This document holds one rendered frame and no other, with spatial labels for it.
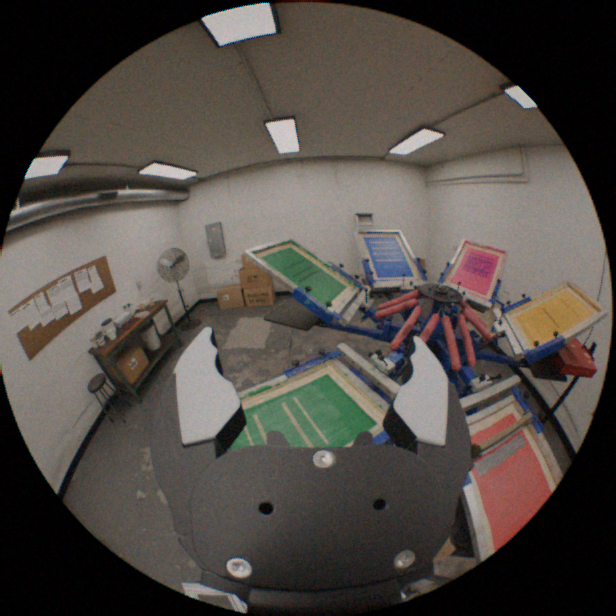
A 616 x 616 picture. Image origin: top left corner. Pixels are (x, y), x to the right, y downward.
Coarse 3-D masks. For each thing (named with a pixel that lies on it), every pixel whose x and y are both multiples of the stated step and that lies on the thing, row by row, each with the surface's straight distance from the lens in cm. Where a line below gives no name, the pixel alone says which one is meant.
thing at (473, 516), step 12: (492, 408) 117; (516, 408) 133; (468, 420) 104; (480, 420) 112; (540, 432) 131; (540, 444) 130; (552, 456) 132; (552, 468) 131; (468, 492) 91; (468, 504) 91; (468, 516) 93; (480, 516) 94; (480, 528) 94; (480, 540) 95; (480, 552) 96
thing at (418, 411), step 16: (416, 352) 12; (416, 368) 11; (432, 368) 11; (416, 384) 10; (432, 384) 10; (400, 400) 9; (416, 400) 9; (432, 400) 10; (384, 416) 10; (400, 416) 8; (416, 416) 9; (432, 416) 9; (400, 432) 9; (416, 432) 8; (432, 432) 9
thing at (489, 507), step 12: (480, 432) 109; (492, 432) 113; (492, 468) 105; (504, 468) 110; (480, 480) 100; (480, 492) 99; (492, 504) 102; (492, 516) 102; (492, 528) 102; (516, 528) 112; (504, 540) 107
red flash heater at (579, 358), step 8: (568, 344) 215; (576, 344) 230; (560, 352) 188; (568, 352) 199; (576, 352) 213; (584, 352) 229; (560, 360) 182; (568, 360) 187; (576, 360) 199; (584, 360) 213; (592, 360) 231; (560, 368) 181; (568, 368) 185; (576, 368) 193; (584, 368) 203; (592, 368) 214; (584, 376) 212; (592, 376) 224
